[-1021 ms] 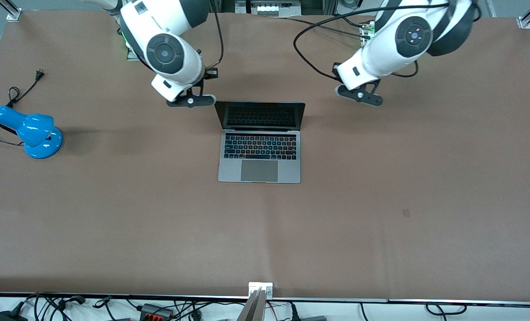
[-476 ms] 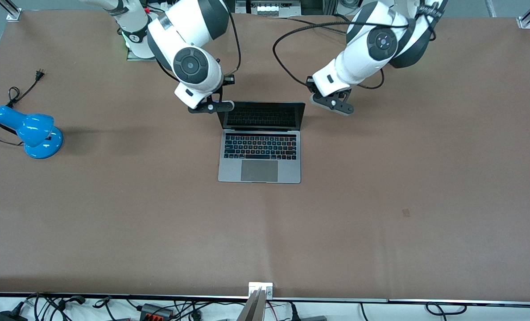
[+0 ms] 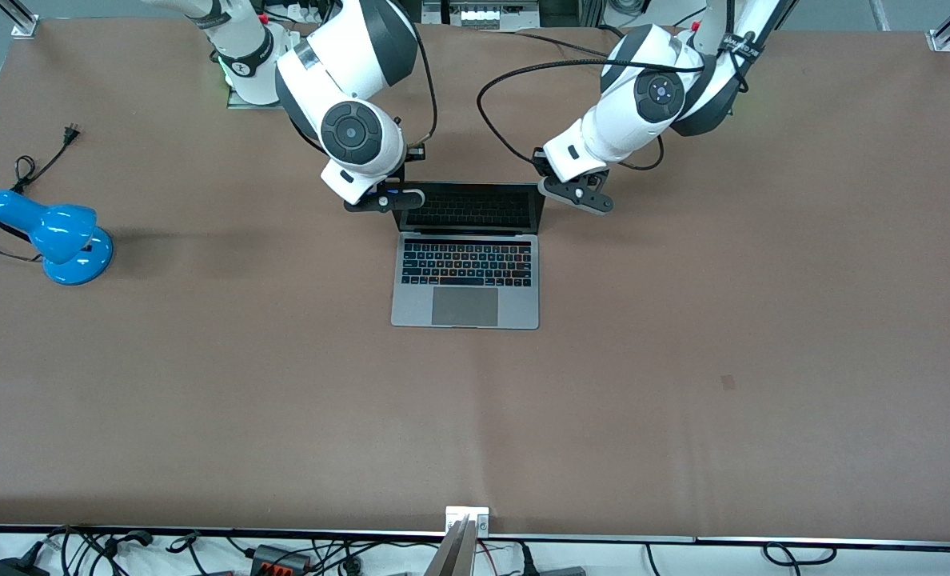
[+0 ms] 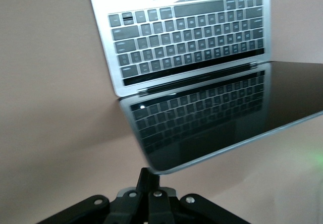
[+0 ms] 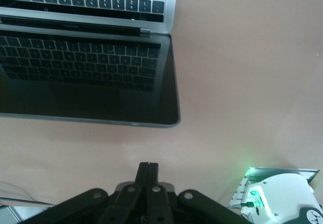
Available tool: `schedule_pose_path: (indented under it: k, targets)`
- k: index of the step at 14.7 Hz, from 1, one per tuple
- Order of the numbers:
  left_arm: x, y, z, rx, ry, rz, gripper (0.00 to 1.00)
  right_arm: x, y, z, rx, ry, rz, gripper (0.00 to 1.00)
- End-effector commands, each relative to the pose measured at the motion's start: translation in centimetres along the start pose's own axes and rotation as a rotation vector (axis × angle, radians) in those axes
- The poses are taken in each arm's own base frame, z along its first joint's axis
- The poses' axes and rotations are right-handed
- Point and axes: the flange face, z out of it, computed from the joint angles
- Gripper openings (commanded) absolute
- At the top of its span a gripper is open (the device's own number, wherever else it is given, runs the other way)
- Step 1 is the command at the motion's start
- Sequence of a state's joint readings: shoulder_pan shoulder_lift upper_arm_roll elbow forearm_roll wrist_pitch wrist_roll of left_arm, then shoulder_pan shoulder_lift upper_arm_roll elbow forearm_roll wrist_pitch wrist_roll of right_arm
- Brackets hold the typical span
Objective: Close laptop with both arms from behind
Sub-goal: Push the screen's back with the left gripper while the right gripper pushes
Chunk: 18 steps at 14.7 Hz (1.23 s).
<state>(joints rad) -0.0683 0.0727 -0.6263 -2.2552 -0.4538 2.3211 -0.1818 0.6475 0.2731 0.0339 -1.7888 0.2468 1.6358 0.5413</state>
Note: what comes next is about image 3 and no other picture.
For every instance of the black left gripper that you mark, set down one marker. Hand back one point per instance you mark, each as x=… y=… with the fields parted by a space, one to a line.
x=544 y=166

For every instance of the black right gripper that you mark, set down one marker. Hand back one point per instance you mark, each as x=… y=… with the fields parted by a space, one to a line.
x=400 y=173

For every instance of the grey laptop computer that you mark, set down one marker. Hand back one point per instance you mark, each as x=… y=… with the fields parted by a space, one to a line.
x=465 y=308

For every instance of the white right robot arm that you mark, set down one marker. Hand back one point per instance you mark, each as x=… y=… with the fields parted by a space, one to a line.
x=347 y=56

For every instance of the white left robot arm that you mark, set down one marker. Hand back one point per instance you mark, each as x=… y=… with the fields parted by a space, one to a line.
x=619 y=120

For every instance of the grey electrical control box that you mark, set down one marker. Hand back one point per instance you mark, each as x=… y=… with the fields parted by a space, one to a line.
x=479 y=14

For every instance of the blue desk lamp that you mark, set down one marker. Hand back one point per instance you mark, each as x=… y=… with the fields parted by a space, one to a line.
x=71 y=240

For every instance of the black and orange connector box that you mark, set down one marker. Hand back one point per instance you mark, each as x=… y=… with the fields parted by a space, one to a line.
x=279 y=558

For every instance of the black power adapter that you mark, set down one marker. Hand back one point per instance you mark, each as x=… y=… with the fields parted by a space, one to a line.
x=15 y=566

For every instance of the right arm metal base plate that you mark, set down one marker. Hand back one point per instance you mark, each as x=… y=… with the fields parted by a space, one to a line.
x=239 y=100

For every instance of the silver camera mount bracket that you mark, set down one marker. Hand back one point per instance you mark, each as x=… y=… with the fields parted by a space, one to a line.
x=467 y=512

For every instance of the aluminium camera mount profile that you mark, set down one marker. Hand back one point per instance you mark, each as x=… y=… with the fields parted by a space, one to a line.
x=453 y=552

